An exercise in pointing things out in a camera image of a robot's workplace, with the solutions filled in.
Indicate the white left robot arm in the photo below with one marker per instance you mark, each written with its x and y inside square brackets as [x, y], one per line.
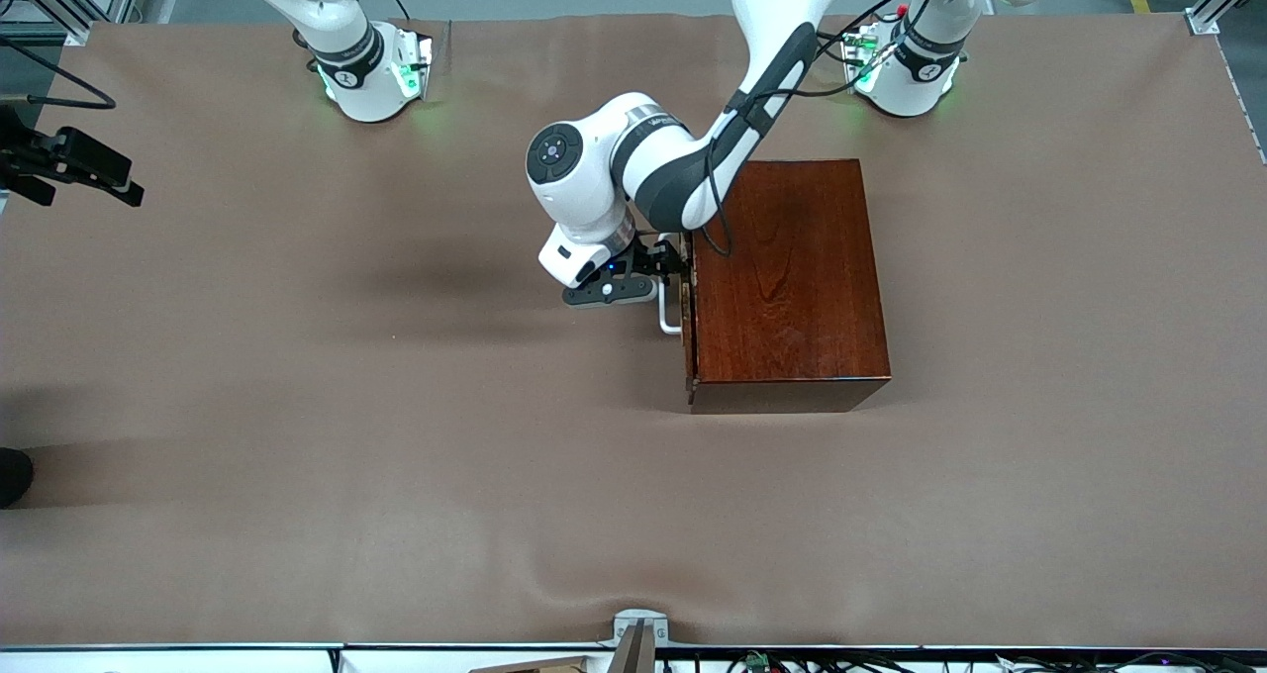
[673, 158]

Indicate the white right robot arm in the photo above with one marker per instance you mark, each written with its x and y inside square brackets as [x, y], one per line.
[361, 89]

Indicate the dark brown wooden cabinet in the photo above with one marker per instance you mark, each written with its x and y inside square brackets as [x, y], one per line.
[792, 287]

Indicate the black round object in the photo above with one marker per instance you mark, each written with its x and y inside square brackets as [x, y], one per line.
[12, 477]

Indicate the brown table cover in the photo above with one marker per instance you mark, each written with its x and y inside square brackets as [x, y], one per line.
[297, 505]

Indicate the brown cardboard piece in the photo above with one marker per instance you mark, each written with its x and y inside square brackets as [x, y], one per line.
[535, 666]

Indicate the grey metal bracket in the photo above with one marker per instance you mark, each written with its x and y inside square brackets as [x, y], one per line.
[640, 625]

